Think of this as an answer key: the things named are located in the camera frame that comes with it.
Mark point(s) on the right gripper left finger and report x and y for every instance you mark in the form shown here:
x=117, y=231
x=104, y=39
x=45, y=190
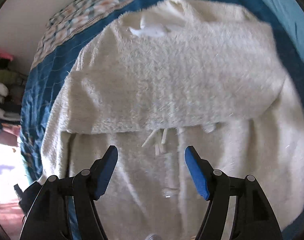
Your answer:
x=46, y=205

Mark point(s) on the white fluffy fleece garment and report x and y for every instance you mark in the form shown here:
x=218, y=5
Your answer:
x=180, y=73

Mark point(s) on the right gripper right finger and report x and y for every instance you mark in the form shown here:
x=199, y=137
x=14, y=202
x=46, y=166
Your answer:
x=253, y=215

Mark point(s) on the blue striped bed sheet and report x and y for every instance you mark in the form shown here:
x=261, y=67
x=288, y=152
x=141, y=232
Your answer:
x=47, y=78

